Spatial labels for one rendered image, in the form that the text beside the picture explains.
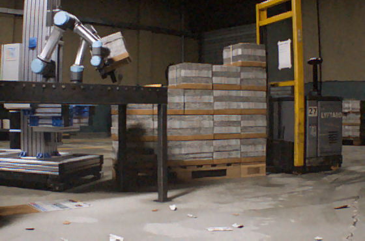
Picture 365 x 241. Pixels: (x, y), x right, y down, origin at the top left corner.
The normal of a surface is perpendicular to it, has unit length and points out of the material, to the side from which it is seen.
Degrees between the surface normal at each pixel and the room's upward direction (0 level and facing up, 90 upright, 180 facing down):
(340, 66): 90
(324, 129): 90
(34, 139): 90
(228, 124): 90
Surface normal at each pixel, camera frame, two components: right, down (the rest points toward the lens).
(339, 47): -0.75, -0.01
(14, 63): -0.25, -0.02
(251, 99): 0.39, -0.02
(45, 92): 0.66, -0.01
